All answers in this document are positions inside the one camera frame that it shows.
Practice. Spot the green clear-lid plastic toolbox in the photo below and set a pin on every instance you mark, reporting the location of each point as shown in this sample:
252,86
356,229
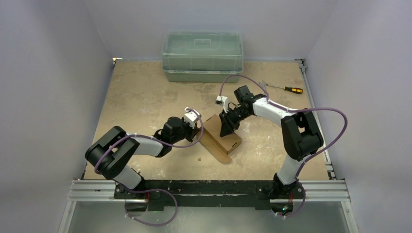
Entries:
206,57

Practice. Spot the silver open-end wrench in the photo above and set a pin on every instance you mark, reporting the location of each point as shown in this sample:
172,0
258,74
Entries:
263,84

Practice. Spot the aluminium frame extrusion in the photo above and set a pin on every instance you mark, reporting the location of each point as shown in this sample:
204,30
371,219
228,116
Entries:
103,190

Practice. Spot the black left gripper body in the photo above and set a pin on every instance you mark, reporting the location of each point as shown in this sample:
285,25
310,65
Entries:
186,131

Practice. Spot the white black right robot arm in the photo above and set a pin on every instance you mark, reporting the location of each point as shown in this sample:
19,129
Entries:
300,132

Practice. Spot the black yellow handled screwdriver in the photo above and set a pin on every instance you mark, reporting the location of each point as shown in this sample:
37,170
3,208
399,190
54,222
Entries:
295,90

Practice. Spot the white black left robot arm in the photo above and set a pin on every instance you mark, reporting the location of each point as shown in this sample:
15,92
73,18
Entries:
111,153

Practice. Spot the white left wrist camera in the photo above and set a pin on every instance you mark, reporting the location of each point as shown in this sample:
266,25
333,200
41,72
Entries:
191,116

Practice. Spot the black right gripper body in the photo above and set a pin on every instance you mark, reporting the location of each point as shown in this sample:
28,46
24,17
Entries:
230,117

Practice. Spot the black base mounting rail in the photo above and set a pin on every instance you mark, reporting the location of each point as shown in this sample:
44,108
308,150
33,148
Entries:
280,204

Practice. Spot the brown cardboard box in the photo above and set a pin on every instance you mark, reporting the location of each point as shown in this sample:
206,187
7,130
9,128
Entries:
219,147

